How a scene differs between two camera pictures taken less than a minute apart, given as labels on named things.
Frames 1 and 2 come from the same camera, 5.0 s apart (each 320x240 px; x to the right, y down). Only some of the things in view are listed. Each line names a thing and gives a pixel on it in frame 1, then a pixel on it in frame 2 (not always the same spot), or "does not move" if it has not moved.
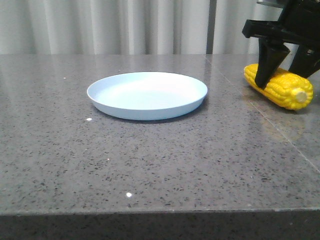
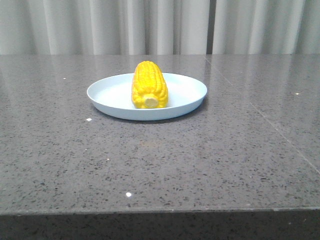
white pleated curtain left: (103, 27) does not move
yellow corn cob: (287, 89) -> (149, 89)
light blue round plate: (147, 96) does not move
